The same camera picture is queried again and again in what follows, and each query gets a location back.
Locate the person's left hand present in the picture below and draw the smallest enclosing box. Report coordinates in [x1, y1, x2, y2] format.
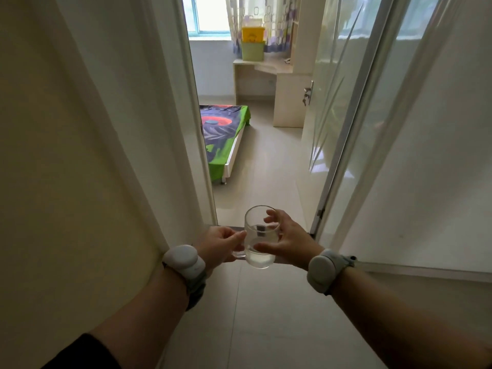
[194, 225, 247, 277]

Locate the person's right hand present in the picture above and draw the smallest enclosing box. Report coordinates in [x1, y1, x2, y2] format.
[253, 209, 325, 270]

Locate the glass mug of water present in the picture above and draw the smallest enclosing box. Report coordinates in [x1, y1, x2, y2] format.
[235, 205, 281, 270]

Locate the person's left forearm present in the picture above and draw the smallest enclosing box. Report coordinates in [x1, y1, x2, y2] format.
[90, 266, 189, 369]

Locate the person's right forearm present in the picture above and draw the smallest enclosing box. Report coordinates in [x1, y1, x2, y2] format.
[330, 266, 492, 369]

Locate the white wrist tracker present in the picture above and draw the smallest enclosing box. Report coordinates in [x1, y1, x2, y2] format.
[162, 244, 208, 311]
[306, 249, 357, 296]

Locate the cream interior door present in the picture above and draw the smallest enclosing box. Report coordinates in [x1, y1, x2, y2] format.
[296, 0, 385, 231]

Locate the cream built-in desk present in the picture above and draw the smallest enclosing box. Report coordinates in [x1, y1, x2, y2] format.
[233, 0, 327, 129]

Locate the black sleeve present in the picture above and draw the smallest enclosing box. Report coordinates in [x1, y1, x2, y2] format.
[41, 333, 122, 369]

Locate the green box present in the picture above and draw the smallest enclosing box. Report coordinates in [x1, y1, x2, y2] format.
[240, 41, 266, 62]

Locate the yellow box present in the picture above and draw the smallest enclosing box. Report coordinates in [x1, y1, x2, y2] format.
[241, 26, 266, 44]

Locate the patterned square print curtain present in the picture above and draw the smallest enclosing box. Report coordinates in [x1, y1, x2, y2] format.
[224, 0, 301, 55]

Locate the teal frame window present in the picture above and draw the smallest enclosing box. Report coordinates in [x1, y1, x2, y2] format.
[181, 0, 231, 37]

